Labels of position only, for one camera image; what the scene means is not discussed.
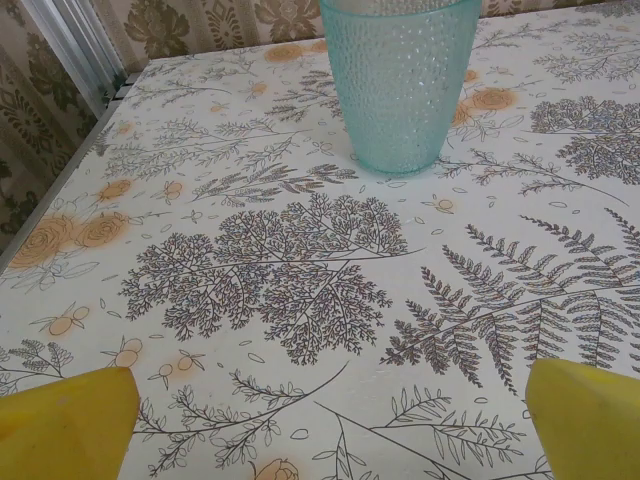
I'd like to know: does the teal textured plastic cup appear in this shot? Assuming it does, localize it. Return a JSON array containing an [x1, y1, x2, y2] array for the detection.
[[318, 0, 481, 176]]

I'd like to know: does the aluminium frame post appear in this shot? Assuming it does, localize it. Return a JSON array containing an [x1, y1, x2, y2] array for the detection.
[[29, 0, 132, 99]]

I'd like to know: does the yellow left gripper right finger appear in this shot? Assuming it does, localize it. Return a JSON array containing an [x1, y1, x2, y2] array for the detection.
[[527, 357, 640, 480]]

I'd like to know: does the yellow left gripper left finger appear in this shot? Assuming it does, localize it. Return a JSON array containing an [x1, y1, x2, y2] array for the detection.
[[0, 366, 140, 480]]

